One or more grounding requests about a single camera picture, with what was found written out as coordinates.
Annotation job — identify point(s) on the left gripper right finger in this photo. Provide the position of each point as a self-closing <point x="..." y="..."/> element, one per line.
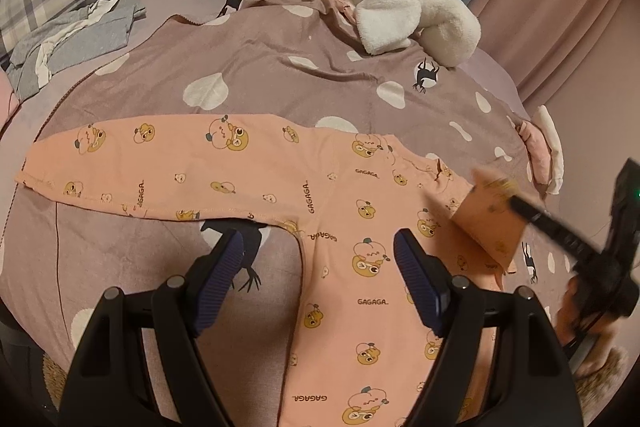
<point x="453" y="308"/>

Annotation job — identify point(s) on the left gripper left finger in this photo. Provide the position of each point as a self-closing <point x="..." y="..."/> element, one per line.
<point x="182" y="308"/>

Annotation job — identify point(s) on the pink cartoon baby romper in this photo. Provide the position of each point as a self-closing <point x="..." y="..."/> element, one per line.
<point x="359" y="349"/>

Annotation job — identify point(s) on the folded pink white clothes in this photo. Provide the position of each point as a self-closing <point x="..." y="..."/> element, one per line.
<point x="544" y="149"/>

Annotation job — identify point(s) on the person's right hand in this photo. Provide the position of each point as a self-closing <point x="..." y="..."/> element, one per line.
<point x="568" y="324"/>

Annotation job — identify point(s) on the pink garment at bedside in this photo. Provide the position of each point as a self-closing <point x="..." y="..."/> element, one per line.
<point x="9" y="103"/>

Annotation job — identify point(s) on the mauve spotted duvet cover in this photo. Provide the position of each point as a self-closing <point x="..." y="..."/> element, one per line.
<point x="295" y="59"/>

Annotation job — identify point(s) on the grey blue folded garment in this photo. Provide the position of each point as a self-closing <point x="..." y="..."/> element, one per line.
<point x="70" y="39"/>

